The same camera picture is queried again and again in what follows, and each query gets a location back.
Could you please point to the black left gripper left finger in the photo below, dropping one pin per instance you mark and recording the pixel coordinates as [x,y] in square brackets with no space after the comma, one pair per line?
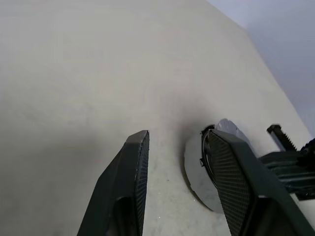
[118,186]

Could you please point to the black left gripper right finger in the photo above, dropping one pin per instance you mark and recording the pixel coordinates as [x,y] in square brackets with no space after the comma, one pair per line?
[241,186]

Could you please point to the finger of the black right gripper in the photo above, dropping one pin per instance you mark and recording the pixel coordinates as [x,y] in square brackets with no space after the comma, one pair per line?
[290,167]
[283,136]

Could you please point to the grey notched motor housing lid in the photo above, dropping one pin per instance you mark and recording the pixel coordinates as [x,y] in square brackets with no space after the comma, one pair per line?
[194,167]

